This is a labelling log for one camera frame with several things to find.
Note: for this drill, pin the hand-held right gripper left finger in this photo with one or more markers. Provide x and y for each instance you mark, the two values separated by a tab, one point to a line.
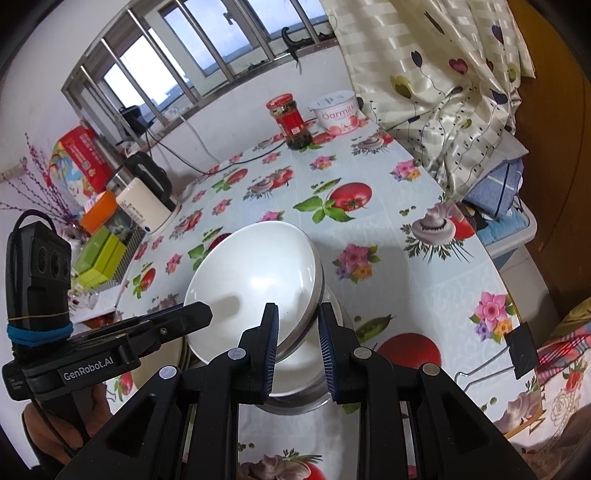
272	350

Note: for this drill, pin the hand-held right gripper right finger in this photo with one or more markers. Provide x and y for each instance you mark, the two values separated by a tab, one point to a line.
328	355

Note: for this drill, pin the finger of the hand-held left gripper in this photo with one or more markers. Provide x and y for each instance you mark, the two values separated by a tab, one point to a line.
115	328
184	319

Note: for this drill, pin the stainless steel bowl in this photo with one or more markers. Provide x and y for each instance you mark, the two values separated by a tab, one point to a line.
298	378

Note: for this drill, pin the white bowl with blue stripe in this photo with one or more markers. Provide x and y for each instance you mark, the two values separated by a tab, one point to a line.
258	267

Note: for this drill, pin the person's left hand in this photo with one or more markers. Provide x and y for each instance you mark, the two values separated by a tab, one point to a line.
41	429

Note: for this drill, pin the lime green box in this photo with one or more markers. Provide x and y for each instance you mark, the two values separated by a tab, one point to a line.
111	265

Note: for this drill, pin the striped basket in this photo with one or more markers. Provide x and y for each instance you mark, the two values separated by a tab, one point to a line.
133	251

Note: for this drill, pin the orange box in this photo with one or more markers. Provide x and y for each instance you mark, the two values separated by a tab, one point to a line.
99	212

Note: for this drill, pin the floral printed tablecloth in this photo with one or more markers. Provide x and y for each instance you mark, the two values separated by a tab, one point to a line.
392	286

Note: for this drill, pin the purple flower branches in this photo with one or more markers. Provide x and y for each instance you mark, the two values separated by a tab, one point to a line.
41	184

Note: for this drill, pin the cream electric kettle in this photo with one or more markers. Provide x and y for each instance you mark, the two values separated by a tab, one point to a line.
138	203

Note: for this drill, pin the red cardboard box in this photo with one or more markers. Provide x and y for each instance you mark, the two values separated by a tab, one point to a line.
85	157

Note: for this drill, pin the black charger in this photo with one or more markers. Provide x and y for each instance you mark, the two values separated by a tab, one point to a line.
131	120

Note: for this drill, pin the black tablecloth clip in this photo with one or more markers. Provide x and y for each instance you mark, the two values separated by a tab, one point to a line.
521	350

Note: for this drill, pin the plastic storage box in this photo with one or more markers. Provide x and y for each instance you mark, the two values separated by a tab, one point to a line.
508	240

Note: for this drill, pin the red label glass jar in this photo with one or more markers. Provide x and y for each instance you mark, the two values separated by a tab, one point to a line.
291	122

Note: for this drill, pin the plaid cloth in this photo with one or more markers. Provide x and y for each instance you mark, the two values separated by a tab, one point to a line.
563	355

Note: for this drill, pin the white yogurt tub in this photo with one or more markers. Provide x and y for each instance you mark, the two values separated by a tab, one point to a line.
334	115

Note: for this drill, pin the blue folded cloth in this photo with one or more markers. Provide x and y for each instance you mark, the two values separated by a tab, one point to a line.
498	184

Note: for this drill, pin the barred window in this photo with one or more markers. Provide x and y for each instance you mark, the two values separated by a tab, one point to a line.
184	46

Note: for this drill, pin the heart print curtain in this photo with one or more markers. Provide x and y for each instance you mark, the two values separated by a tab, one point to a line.
438	92

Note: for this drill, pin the black hook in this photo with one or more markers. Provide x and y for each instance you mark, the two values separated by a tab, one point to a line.
292	44

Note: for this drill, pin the brown wooden door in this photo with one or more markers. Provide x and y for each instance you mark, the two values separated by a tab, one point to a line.
554	161

